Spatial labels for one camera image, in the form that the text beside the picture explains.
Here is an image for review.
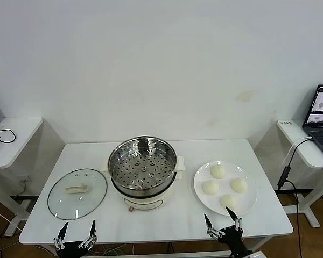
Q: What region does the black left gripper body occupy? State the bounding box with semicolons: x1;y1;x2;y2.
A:
56;241;94;258

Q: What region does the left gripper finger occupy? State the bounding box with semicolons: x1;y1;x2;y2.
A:
78;219;98;249
53;221;69;251

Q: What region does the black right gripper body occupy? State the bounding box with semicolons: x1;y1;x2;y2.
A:
219;225;244;247

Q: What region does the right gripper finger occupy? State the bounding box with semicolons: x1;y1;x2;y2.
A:
203;213;226;239
225;206;244;232

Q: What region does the white steamed baozi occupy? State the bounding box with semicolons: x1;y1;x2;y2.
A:
230;177;249;193
201;179;220;195
210;164;227;179
220;193;240;212

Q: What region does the glass lid with cream handle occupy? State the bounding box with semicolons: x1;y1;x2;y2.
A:
47;168;108;220

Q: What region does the stainless steel steamer basket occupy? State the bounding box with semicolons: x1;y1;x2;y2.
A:
107;135;178;190

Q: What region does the white round plate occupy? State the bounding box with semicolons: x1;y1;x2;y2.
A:
193;160;258;217

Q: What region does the white work table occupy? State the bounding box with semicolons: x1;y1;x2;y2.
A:
18;138;294;258

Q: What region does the cream electric cooker base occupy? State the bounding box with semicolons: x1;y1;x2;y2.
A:
100;154;186;213

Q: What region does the grey open laptop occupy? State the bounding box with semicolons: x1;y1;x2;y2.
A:
303;84;323;162

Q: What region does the white floor cable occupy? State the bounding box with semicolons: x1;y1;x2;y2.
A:
0;205;25;232

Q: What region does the black cable with adapter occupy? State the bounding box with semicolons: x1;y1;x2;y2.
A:
277;137;313;258

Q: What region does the white flat cable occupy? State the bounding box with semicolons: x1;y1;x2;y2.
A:
282;135;313;164

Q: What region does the black looped cable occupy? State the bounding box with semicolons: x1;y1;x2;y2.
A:
0;128;17;144

